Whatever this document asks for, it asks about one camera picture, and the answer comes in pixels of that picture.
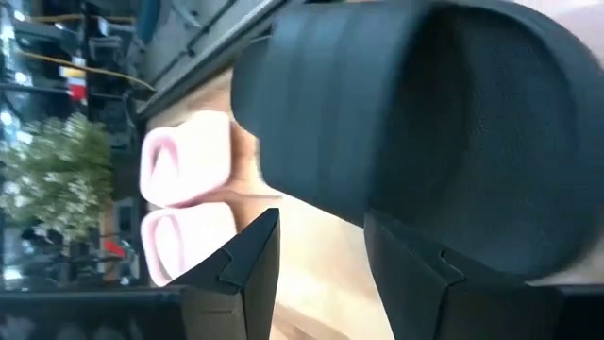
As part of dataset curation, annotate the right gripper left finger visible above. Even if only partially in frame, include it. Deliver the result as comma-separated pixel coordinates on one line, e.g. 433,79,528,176
167,207,282,340

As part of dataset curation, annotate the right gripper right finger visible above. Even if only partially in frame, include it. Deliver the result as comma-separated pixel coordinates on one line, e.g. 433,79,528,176
362,210,562,340

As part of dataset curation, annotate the pink slide sandal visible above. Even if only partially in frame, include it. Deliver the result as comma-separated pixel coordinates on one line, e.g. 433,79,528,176
140,202,238,288
139,109,234,209

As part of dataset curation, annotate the black slide sandal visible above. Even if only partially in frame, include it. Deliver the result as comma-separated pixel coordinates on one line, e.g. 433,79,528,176
229,0,604,283

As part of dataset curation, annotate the green potted plant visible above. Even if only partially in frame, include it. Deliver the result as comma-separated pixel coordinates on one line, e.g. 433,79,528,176
0,111,115,243

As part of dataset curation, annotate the black aluminium table frame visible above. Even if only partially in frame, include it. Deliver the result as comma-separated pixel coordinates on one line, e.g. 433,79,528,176
135,0,296,120

